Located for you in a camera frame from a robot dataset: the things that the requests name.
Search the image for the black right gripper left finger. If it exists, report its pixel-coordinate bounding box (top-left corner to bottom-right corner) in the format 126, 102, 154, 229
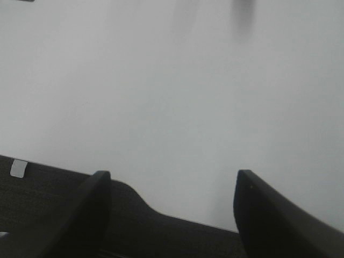
40, 171, 111, 257

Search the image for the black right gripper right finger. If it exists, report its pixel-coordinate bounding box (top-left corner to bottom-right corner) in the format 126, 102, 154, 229
233, 170, 343, 257

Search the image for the white tape piece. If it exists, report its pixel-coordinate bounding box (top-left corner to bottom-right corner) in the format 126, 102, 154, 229
10, 159, 28, 178

